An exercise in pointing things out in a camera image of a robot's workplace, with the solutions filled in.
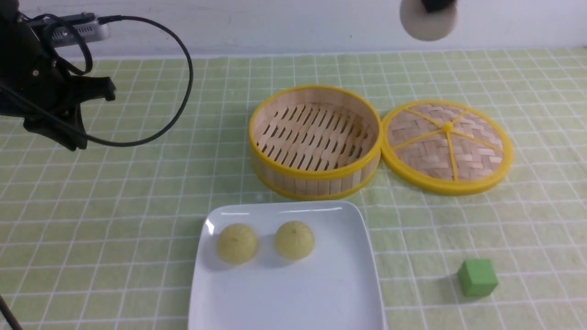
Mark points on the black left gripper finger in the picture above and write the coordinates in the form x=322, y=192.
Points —
x=67, y=135
x=93, y=88

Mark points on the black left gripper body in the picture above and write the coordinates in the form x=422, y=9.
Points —
x=39, y=83

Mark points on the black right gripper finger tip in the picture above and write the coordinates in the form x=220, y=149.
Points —
x=434, y=6

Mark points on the white steamed bun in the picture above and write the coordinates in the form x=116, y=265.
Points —
x=424, y=26

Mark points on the yellow steamed bun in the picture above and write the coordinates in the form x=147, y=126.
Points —
x=294, y=240
x=237, y=244

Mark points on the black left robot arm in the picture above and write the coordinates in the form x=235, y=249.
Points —
x=11, y=17

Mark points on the white square plate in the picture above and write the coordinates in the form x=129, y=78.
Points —
x=335, y=288

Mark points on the bamboo steamer lid yellow rim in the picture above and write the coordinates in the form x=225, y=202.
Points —
x=445, y=147

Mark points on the bamboo steamer basket yellow rim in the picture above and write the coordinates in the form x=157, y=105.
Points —
x=315, y=142

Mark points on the green cube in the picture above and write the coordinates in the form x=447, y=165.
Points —
x=477, y=277

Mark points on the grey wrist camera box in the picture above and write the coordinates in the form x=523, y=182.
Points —
x=55, y=32

